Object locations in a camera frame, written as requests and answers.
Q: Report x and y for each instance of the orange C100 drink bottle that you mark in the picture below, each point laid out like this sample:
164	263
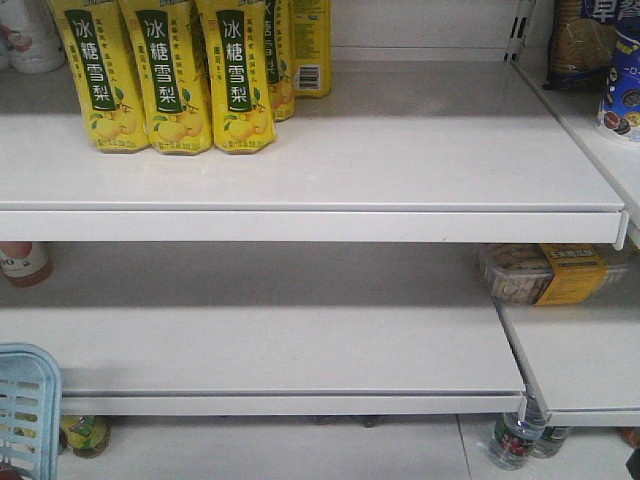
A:
24	263

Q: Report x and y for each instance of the dark biscuit packet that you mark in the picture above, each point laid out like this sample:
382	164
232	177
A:
581	45

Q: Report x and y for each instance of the white metal shelving unit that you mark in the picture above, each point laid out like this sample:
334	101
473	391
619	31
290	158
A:
314	310

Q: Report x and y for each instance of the yellow lemon tea bottle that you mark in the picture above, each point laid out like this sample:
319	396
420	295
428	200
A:
86	435

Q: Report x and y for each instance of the clear biscuit tray yellow label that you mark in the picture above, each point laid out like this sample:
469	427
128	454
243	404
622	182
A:
552	274

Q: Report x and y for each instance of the clear water bottle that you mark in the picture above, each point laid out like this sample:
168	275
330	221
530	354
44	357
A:
551	441
514	436

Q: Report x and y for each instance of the blue cookie tub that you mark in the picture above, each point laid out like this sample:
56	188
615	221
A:
620	95

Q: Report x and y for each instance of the white peach drink bottle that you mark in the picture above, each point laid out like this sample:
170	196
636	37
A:
31	36

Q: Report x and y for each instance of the yellow pear drink bottle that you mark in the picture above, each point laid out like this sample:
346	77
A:
169	50
312	54
104	71
278	58
243	122

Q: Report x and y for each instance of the light blue plastic basket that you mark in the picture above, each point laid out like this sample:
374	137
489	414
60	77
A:
31	390

